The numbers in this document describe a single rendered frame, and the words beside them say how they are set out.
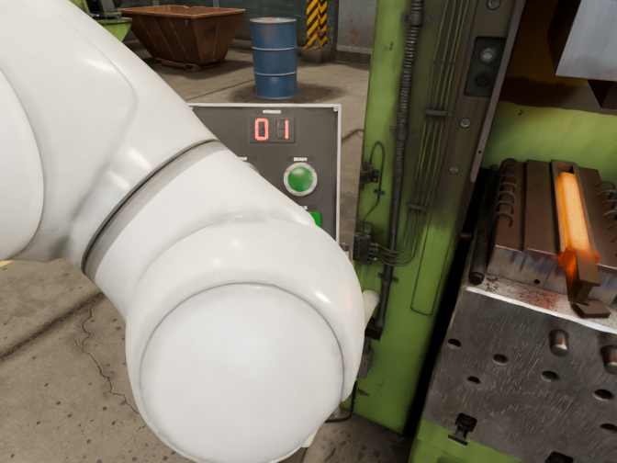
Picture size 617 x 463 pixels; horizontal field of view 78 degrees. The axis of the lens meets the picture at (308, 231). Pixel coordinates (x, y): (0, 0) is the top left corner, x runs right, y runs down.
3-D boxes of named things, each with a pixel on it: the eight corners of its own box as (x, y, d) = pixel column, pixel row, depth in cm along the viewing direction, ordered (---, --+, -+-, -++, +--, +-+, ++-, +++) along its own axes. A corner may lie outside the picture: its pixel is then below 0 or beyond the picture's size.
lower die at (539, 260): (610, 306, 65) (633, 268, 60) (485, 272, 72) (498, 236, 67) (585, 197, 96) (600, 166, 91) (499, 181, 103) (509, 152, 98)
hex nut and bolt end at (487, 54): (487, 90, 69) (498, 48, 65) (471, 88, 70) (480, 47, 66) (488, 86, 71) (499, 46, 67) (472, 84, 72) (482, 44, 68)
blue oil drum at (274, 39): (281, 102, 482) (277, 23, 432) (245, 95, 509) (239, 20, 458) (306, 92, 523) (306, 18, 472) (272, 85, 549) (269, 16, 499)
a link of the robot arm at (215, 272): (381, 275, 27) (245, 152, 27) (468, 370, 12) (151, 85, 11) (282, 380, 28) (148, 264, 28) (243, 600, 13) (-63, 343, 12)
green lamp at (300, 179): (308, 197, 65) (308, 174, 63) (285, 191, 67) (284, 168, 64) (316, 189, 67) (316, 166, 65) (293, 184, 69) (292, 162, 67)
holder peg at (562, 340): (566, 360, 63) (572, 350, 61) (547, 355, 64) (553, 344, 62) (564, 343, 66) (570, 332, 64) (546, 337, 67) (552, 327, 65)
